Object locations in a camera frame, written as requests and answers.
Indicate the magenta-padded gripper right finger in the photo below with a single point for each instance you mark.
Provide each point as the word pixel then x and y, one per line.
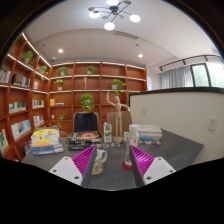
pixel 159 169

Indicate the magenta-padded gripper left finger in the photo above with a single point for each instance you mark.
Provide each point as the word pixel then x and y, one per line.
pixel 65 169

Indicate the small colourful sticker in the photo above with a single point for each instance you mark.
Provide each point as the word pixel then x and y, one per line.
pixel 156 142
pixel 115 145
pixel 105 145
pixel 147 142

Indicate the flat round red coaster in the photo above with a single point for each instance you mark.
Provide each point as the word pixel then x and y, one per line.
pixel 126 165

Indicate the stack of colourful books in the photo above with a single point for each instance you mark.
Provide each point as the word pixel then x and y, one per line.
pixel 46 141

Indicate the yellow striped mug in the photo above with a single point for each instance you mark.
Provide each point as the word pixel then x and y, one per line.
pixel 98 161

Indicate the stack of dark books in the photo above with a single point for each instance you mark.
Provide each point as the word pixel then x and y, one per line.
pixel 83 136

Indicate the green and white box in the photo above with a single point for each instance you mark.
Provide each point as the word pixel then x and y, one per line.
pixel 126 136

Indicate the chair with dark jacket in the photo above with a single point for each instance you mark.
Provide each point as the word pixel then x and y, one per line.
pixel 86 121

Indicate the green and white carton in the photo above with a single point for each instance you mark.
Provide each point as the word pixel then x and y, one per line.
pixel 107 132

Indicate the brown chair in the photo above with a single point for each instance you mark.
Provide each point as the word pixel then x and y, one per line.
pixel 126 120

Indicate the wooden artist mannequin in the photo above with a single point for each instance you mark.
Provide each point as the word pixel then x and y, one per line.
pixel 118 116

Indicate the wooden shelf unit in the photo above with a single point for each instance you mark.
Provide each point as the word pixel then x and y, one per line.
pixel 66 96

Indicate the grey curtain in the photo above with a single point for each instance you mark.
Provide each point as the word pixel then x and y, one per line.
pixel 176 77

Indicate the window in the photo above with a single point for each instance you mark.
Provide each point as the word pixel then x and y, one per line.
pixel 208 75

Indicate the recessed ceiling spotlights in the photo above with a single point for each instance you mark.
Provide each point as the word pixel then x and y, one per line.
pixel 60 50

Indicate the multi-bulb ceiling lamp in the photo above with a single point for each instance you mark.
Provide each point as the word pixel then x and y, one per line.
pixel 113 13

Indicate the white wall switch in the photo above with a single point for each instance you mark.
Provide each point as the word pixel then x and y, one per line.
pixel 144 110

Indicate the white wall socket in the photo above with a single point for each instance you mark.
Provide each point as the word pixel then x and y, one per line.
pixel 212 123

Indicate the black ceiling track rail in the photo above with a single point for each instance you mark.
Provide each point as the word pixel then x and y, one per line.
pixel 186 61

